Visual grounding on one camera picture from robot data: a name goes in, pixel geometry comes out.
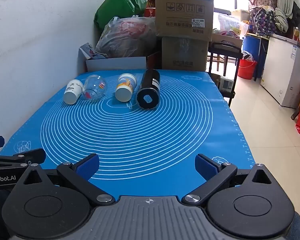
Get yellow and blue printed cup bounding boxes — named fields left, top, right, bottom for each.
left=115, top=73, right=137, bottom=102

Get blue silicone baking mat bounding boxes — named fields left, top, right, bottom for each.
left=0, top=69, right=256, bottom=188

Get white printed plastic bag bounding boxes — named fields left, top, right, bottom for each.
left=217, top=14, right=248, bottom=37

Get clear glass cup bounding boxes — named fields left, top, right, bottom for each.
left=83, top=74, right=107, bottom=102

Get dark garment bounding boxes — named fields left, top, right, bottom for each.
left=287, top=1, right=300, bottom=34

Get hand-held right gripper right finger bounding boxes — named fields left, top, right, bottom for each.
left=182, top=153, right=282, bottom=205

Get small cardboard box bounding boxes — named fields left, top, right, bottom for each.
left=161, top=36, right=209, bottom=72

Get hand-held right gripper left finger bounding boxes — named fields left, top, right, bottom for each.
left=11, top=153, right=115, bottom=205

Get black thermos cup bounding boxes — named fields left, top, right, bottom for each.
left=136, top=69, right=161, bottom=110

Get white chest freezer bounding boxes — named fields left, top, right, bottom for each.
left=260, top=34, right=300, bottom=108

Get white paper cup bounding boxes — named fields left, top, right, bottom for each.
left=63, top=79, right=84, bottom=105

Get red bucket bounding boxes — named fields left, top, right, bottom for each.
left=237, top=59, right=257, bottom=80

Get white box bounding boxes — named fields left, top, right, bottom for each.
left=219, top=76, right=234, bottom=90

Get dark floral bag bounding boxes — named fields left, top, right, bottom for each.
left=250, top=7, right=277, bottom=37

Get blue barrel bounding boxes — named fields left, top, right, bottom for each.
left=242, top=35, right=262, bottom=63

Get clear plastic bag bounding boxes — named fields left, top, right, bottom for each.
left=95, top=16, right=157, bottom=58

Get green plastic bag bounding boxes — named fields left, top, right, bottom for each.
left=94, top=0, right=148, bottom=32

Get black utility cart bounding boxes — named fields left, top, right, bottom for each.
left=207, top=42, right=242, bottom=107

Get grey flat cardboard box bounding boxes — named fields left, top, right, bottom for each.
left=85, top=56, right=147, bottom=73

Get blue and white carton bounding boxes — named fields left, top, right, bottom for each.
left=79, top=43, right=107, bottom=60

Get large cardboard box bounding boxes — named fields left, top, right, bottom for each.
left=154, top=0, right=214, bottom=42

